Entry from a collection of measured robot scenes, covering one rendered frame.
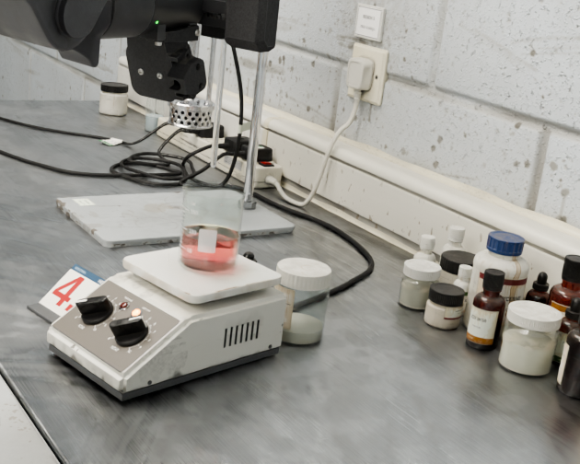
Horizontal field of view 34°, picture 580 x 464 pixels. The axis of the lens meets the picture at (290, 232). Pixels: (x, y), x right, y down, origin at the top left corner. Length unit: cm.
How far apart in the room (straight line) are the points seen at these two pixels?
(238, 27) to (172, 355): 30
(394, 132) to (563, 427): 64
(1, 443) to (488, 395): 47
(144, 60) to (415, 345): 45
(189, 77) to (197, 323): 23
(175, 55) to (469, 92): 62
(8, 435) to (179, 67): 33
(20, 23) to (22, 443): 33
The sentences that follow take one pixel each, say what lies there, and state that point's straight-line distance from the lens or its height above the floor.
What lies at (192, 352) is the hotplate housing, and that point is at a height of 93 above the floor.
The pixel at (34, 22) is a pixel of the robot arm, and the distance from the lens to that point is 67.
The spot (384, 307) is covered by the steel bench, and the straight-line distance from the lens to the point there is 114.
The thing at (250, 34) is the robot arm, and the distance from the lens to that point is 78.
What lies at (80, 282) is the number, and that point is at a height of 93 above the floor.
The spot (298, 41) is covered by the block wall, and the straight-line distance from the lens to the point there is 166.
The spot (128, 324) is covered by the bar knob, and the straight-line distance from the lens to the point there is 86.
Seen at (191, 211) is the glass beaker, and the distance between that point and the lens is 91.
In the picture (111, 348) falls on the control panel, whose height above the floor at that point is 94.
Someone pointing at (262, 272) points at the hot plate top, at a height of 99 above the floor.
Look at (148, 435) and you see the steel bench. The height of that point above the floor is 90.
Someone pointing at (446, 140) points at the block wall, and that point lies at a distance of 136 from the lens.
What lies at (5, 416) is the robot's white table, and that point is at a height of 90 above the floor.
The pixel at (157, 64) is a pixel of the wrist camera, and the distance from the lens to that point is 81.
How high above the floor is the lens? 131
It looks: 17 degrees down
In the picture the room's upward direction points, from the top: 7 degrees clockwise
